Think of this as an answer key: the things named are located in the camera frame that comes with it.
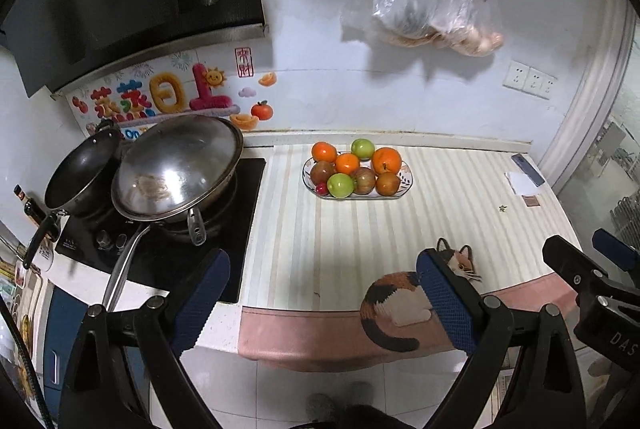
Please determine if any black gas stove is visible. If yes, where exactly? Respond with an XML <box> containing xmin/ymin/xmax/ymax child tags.
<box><xmin>55</xmin><ymin>158</ymin><xmax>266</xmax><ymax>303</ymax></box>

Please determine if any blue cabinet door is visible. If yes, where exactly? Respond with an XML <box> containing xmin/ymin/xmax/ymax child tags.
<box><xmin>43</xmin><ymin>287</ymin><xmax>150</xmax><ymax>421</ymax></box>

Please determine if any small brown card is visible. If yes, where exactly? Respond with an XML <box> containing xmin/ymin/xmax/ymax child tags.
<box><xmin>523</xmin><ymin>196</ymin><xmax>540</xmax><ymax>207</ymax></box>

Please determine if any white paper sheet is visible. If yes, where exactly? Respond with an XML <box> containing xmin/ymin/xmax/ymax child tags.
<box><xmin>504</xmin><ymin>171</ymin><xmax>539</xmax><ymax>196</ymax></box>

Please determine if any steel wok with lid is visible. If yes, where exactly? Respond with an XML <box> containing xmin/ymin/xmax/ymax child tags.
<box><xmin>102</xmin><ymin>115</ymin><xmax>244</xmax><ymax>312</ymax></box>

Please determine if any dark smartphone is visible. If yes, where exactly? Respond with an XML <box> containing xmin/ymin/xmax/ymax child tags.
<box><xmin>511</xmin><ymin>153</ymin><xmax>546</xmax><ymax>188</ymax></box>

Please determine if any black frying pan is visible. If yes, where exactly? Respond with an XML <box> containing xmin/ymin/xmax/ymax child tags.
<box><xmin>23</xmin><ymin>119</ymin><xmax>122</xmax><ymax>270</ymax></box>

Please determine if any dark sauce bottle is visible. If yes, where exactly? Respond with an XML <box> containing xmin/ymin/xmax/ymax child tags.
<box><xmin>13</xmin><ymin>184</ymin><xmax>47</xmax><ymax>227</ymax></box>

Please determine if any striped cat table mat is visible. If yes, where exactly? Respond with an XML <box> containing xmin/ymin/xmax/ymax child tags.
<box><xmin>238</xmin><ymin>145</ymin><xmax>576</xmax><ymax>371</ymax></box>

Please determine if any small red cherry tomato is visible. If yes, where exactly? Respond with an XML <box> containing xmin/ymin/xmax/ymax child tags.
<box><xmin>314</xmin><ymin>182</ymin><xmax>329</xmax><ymax>196</ymax></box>

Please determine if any brown red fruit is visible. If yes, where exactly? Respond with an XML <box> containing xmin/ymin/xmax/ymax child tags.
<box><xmin>309</xmin><ymin>160</ymin><xmax>336</xmax><ymax>186</ymax></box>

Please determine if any green apple at front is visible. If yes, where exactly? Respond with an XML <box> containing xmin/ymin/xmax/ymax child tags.
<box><xmin>326</xmin><ymin>172</ymin><xmax>355</xmax><ymax>200</ymax></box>

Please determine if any patterned white fruit plate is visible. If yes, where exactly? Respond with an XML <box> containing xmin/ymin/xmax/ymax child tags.
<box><xmin>302</xmin><ymin>158</ymin><xmax>414</xmax><ymax>201</ymax></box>

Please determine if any orange tomato at end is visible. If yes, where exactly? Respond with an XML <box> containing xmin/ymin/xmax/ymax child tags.
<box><xmin>311</xmin><ymin>142</ymin><xmax>337</xmax><ymax>164</ymax></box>

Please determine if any small orange tangerine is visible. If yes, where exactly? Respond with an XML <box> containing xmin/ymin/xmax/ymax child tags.
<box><xmin>334</xmin><ymin>153</ymin><xmax>360</xmax><ymax>175</ymax></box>

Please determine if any reddish green apple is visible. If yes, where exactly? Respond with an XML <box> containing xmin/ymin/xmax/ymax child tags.
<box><xmin>352</xmin><ymin>167</ymin><xmax>376</xmax><ymax>195</ymax></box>

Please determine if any dark orange front fruit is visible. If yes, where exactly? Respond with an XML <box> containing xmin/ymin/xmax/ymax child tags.
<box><xmin>375</xmin><ymin>172</ymin><xmax>400</xmax><ymax>196</ymax></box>

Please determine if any large orange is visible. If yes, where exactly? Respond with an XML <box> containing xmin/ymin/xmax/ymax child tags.
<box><xmin>371</xmin><ymin>148</ymin><xmax>402</xmax><ymax>175</ymax></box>

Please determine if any green apple at back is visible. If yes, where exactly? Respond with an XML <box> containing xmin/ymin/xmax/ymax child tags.
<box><xmin>350</xmin><ymin>138</ymin><xmax>375</xmax><ymax>160</ymax></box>

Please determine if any plastic bag with eggs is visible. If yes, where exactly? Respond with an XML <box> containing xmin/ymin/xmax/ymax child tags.
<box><xmin>430</xmin><ymin>0</ymin><xmax>504</xmax><ymax>58</ymax></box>

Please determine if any white wall socket panel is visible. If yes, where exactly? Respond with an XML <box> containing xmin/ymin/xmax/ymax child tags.
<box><xmin>502</xmin><ymin>60</ymin><xmax>558</xmax><ymax>100</ymax></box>

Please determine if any colourful wall sticker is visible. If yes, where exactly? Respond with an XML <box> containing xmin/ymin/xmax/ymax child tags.
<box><xmin>65</xmin><ymin>41</ymin><xmax>278</xmax><ymax>138</ymax></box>

